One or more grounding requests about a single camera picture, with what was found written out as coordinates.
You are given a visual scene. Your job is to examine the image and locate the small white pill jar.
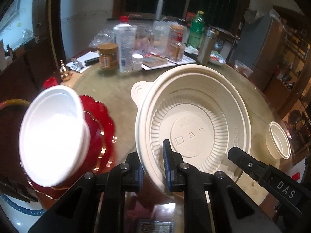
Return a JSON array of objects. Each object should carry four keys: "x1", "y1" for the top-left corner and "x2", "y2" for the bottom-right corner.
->
[{"x1": 132, "y1": 54, "x2": 144, "y2": 71}]

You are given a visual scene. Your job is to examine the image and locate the cream ribbed plastic bowl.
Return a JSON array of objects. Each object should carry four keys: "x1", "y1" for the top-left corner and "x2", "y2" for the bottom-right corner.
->
[{"x1": 131, "y1": 64, "x2": 252, "y2": 195}]

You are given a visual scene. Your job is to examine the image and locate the peanut butter jar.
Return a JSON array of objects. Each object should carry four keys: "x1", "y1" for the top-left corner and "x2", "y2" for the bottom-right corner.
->
[{"x1": 98, "y1": 43, "x2": 119, "y2": 70}]

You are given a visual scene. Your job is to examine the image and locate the green plastic bottle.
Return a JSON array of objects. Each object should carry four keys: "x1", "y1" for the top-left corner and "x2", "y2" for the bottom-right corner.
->
[{"x1": 187, "y1": 10, "x2": 205, "y2": 49}]

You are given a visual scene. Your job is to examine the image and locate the grey refrigerator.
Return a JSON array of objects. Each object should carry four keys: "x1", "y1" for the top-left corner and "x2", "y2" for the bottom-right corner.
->
[{"x1": 229, "y1": 13, "x2": 286, "y2": 91}]

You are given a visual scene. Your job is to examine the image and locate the small cream paper cup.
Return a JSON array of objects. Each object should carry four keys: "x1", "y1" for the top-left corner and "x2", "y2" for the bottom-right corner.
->
[{"x1": 265, "y1": 121, "x2": 291, "y2": 160}]

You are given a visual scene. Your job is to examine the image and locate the plate with snacks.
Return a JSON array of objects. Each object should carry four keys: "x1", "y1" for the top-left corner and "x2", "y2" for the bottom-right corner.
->
[{"x1": 209, "y1": 50, "x2": 226, "y2": 65}]

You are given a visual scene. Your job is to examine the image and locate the gold incense burner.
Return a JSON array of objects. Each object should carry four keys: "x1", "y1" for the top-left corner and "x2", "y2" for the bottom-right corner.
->
[{"x1": 59, "y1": 60, "x2": 71, "y2": 82}]

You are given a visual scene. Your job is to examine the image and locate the stainless steel thermos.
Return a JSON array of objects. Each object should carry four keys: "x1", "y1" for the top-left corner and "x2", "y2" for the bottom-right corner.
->
[{"x1": 197, "y1": 28, "x2": 217, "y2": 65}]

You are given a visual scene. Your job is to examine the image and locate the black remote control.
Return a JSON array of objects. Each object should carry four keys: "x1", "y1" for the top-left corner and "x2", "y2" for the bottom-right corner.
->
[{"x1": 84, "y1": 57, "x2": 99, "y2": 67}]

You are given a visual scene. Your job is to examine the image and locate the clear plastic bag of jars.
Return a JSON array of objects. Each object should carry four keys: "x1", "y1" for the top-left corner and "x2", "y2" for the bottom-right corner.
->
[{"x1": 135, "y1": 21, "x2": 186, "y2": 62}]

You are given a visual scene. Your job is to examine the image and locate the clear plastic container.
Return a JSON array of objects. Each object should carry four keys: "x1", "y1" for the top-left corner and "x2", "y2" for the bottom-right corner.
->
[{"x1": 234, "y1": 60, "x2": 253, "y2": 78}]

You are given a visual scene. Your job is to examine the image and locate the red scalloped plate gold rim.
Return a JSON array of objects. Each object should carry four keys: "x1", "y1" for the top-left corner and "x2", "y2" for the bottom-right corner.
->
[{"x1": 27, "y1": 95, "x2": 115, "y2": 201}]

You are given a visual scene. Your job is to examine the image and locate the white paper sheet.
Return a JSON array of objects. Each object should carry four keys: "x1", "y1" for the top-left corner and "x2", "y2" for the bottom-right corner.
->
[{"x1": 66, "y1": 52, "x2": 99, "y2": 73}]

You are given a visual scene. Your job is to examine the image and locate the red plastic cup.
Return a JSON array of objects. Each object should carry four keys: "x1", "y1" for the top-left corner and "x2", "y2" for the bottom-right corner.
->
[{"x1": 43, "y1": 77, "x2": 59, "y2": 90}]

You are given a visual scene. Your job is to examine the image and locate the book on table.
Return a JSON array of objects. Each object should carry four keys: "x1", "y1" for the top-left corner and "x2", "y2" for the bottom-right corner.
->
[{"x1": 142, "y1": 54, "x2": 176, "y2": 70}]

